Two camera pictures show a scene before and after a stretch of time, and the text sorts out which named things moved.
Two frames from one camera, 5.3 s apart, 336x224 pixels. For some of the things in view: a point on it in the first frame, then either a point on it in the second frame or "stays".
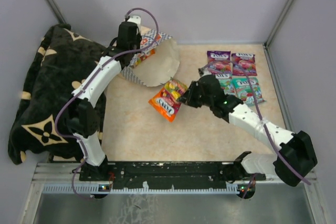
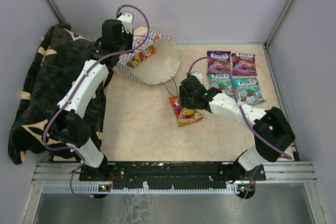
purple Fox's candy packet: [244, 64] stays
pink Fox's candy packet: [219, 62] stays
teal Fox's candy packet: [243, 91] stays
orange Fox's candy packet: [166, 100] to [185, 116]
